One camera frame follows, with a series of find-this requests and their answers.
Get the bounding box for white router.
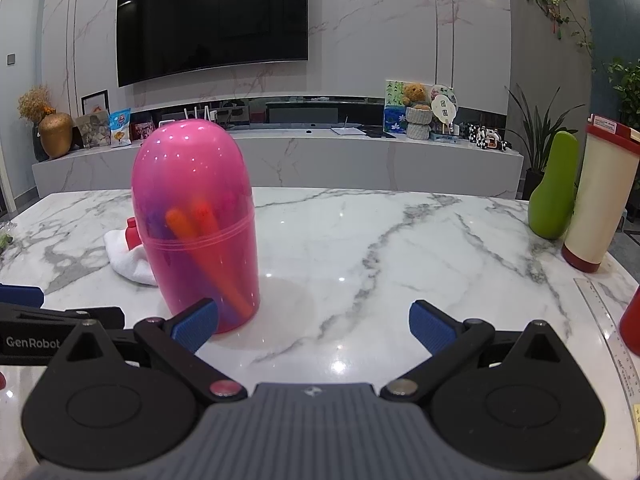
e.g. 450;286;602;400
159;104;213;131

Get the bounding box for printed photo card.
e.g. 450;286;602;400
75;111;112;149

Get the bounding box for white paper fan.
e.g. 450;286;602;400
432;94;459;136

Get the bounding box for white marble tv console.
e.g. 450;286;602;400
31;125;524;200

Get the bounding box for green pear-shaped vase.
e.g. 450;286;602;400
527;131;581;240

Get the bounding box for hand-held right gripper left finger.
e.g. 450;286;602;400
54;298;249;403

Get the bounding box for cream tumbler with red base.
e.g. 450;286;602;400
561;114;640;274

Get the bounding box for black picture frame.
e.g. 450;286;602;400
81;89;110;117

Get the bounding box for brown teddy bear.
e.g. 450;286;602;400
402;82;432;111

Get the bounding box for white notebook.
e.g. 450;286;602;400
330;116;366;137

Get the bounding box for red container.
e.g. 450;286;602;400
619;284;640;357

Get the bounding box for small red bottle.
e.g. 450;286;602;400
125;216;143;251

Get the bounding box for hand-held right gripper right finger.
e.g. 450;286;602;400
380;300;583;402

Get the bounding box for grey media box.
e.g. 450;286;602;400
265;100;386;126

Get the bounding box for clear plastic ruler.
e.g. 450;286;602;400
573;277;640;456

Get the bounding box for black vase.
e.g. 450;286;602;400
31;122;51;162

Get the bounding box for flower painting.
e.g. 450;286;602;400
384;79;416;134

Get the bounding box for white cloth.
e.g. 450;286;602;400
104;227;159;287

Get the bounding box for black and white toy figures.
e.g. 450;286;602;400
459;122;514;153

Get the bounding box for leafy pothos plant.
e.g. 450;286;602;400
606;57;640;131

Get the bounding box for hanging vine plant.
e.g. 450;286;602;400
521;0;597;72

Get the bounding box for gold vase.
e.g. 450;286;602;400
39;112;75;159

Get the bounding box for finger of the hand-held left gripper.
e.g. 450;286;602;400
0;283;45;307

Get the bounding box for blue snack bag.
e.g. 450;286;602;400
109;108;132;149

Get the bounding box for pink capsule container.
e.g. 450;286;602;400
131;119;261;335

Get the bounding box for dried flower bunch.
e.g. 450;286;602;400
17;85;56;124

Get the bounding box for long-leaf potted plant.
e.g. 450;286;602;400
504;84;587;201

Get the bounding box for black television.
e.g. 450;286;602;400
116;0;309;88

